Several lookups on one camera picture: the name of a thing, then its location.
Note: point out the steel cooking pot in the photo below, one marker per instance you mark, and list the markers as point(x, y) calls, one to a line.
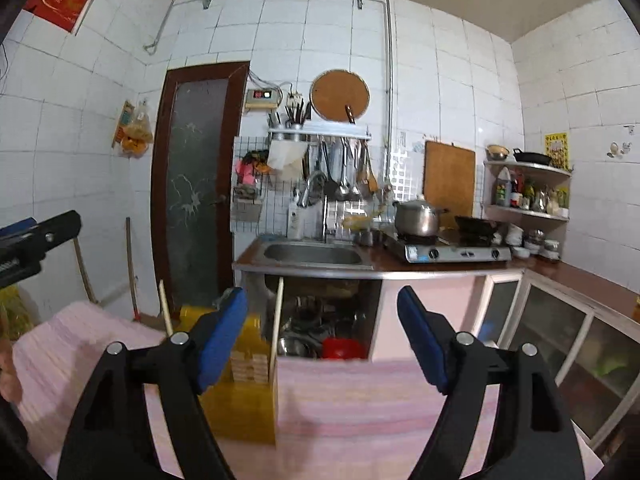
point(417, 218)

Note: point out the black wok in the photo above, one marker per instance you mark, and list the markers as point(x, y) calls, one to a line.
point(476, 231)

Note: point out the yellow plastic bag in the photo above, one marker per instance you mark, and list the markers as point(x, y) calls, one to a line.
point(15, 318)

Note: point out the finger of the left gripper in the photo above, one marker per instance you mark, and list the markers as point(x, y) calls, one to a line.
point(25, 244)

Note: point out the gas stove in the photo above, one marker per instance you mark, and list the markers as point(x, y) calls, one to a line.
point(449, 247)

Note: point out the round wooden board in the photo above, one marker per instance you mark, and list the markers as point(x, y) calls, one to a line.
point(339, 96)

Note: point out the orange hanging bag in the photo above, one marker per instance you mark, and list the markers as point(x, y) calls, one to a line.
point(137, 135)

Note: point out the yellow perforated utensil holder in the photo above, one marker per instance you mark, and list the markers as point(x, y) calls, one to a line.
point(243, 405)

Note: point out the steel sink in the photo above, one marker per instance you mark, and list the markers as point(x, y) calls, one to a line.
point(308, 254)

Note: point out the rectangular wooden cutting board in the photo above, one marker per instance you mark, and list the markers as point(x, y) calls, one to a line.
point(449, 180)

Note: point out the dark brown door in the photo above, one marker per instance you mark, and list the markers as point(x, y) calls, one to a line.
point(197, 123)

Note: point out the yellow wall poster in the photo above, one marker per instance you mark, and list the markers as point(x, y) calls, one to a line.
point(556, 147)

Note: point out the person right hand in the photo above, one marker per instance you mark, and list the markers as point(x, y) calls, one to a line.
point(10, 385)

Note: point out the pink striped tablecloth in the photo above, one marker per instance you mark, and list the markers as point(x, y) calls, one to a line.
point(461, 409)

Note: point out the corner shelf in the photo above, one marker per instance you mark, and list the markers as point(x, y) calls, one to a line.
point(534, 198)

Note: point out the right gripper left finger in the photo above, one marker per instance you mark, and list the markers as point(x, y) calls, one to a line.
point(140, 414)

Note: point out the wall utensil rack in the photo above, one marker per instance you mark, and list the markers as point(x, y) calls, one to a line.
point(332, 129)

